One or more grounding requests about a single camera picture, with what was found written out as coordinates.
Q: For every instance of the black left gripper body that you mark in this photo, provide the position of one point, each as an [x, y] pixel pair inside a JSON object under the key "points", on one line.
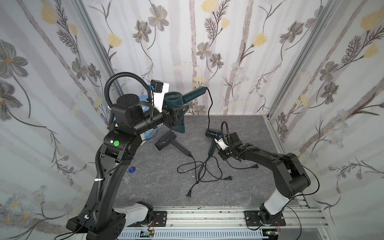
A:
{"points": [[173, 117]]}

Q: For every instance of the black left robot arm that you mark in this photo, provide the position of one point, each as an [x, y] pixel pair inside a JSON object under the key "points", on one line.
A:
{"points": [[130, 117]]}

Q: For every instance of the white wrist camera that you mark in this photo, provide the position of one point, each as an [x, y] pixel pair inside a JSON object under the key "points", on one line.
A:
{"points": [[221, 143], [159, 90]]}

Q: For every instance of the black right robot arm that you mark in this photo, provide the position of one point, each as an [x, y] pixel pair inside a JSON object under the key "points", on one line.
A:
{"points": [[289, 174]]}

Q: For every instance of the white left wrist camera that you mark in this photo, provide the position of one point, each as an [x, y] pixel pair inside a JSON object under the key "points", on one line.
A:
{"points": [[159, 90]]}

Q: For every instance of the dark green hair dryer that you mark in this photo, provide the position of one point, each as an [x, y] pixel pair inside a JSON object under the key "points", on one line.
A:
{"points": [[173, 99], [215, 135]]}

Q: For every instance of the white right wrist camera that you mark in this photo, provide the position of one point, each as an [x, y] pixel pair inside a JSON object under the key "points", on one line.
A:
{"points": [[221, 143]]}

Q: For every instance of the small blue cap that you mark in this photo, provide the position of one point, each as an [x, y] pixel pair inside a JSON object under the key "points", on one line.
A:
{"points": [[132, 169]]}

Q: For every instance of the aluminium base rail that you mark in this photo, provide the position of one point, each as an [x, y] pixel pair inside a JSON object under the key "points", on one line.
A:
{"points": [[229, 223]]}

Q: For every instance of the black hair dryer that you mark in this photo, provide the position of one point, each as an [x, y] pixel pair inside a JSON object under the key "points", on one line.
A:
{"points": [[169, 138]]}

